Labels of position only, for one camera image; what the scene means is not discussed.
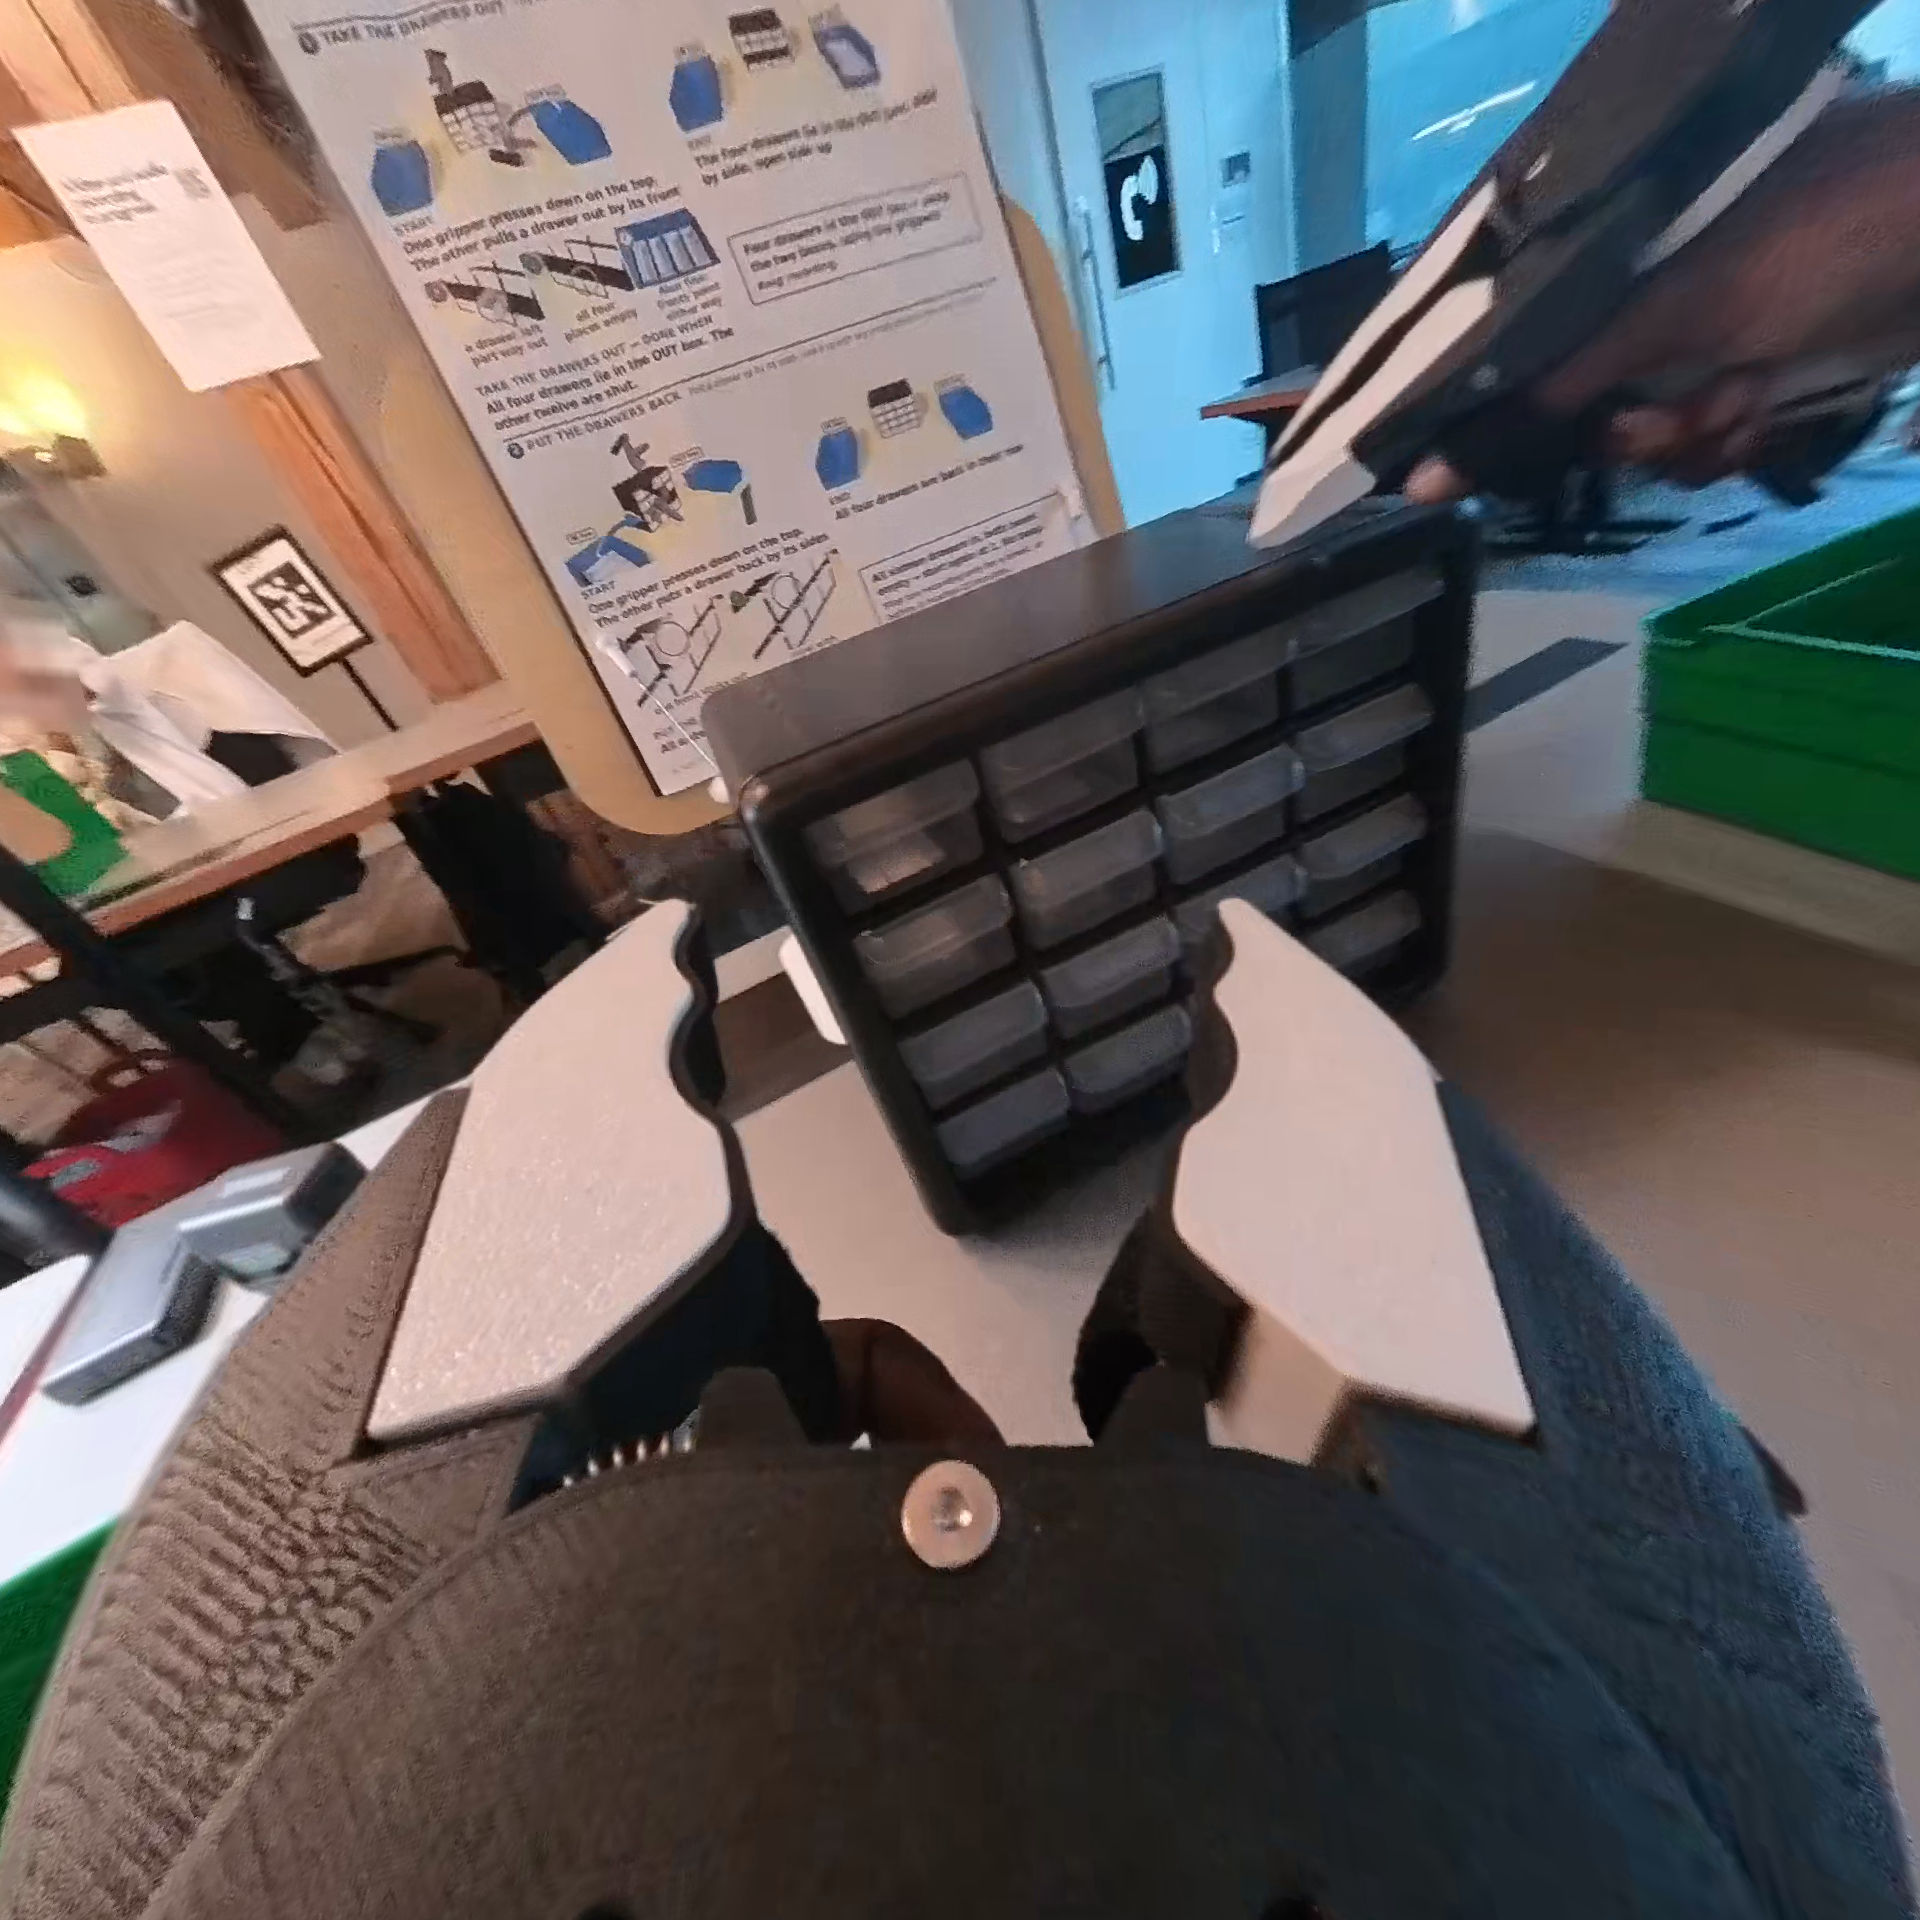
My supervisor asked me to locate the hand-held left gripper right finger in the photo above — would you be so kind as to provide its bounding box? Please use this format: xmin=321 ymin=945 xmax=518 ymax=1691
xmin=1167 ymin=896 xmax=1541 ymax=1467

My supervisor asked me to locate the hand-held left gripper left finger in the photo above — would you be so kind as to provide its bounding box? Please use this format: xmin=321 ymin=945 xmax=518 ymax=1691
xmin=365 ymin=900 xmax=753 ymax=1446

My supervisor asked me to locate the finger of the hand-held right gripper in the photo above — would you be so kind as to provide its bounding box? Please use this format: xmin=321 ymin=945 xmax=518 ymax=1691
xmin=1302 ymin=186 xmax=1507 ymax=430
xmin=1248 ymin=282 xmax=1507 ymax=553

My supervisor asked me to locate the grid of clear drawers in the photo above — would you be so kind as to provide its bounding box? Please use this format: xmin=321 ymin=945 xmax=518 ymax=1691
xmin=803 ymin=592 xmax=1428 ymax=1180

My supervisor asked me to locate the black drawer cabinet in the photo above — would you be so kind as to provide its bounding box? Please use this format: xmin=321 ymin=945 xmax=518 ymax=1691
xmin=702 ymin=503 xmax=1481 ymax=1237

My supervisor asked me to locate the person's right hand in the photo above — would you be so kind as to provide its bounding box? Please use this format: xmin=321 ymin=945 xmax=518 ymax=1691
xmin=1406 ymin=82 xmax=1920 ymax=510

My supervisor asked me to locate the black monitor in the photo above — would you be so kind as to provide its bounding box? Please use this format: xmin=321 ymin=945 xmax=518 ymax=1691
xmin=1254 ymin=241 xmax=1398 ymax=389

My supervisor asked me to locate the grey metal box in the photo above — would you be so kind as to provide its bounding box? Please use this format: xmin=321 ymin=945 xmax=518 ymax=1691
xmin=43 ymin=1237 xmax=224 ymax=1409
xmin=177 ymin=1142 xmax=373 ymax=1287

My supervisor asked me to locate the black office chair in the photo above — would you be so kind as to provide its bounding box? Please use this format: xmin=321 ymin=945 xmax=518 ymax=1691
xmin=393 ymin=773 xmax=611 ymax=1038

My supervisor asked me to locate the black phone door sign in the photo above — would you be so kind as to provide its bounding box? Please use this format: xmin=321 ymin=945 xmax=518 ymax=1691
xmin=1091 ymin=67 xmax=1182 ymax=297

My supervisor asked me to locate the red bag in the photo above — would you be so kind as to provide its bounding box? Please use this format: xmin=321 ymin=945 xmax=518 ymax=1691
xmin=19 ymin=1103 xmax=231 ymax=1237

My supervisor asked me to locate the wooden side table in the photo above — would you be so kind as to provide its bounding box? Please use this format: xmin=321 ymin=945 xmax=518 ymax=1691
xmin=0 ymin=704 xmax=546 ymax=978

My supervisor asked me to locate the green plastic crate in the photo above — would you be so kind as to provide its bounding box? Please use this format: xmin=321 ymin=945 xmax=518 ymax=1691
xmin=1639 ymin=510 xmax=1920 ymax=877

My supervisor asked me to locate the black and white marker sign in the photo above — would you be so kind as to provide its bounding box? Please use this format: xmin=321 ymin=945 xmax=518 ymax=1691
xmin=211 ymin=525 xmax=397 ymax=739

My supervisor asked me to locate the instruction poster board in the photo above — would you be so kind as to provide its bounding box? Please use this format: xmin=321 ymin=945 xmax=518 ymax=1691
xmin=246 ymin=0 xmax=1129 ymax=839

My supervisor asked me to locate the white paper notice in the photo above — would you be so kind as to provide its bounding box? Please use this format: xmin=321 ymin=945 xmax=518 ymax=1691
xmin=13 ymin=103 xmax=325 ymax=396

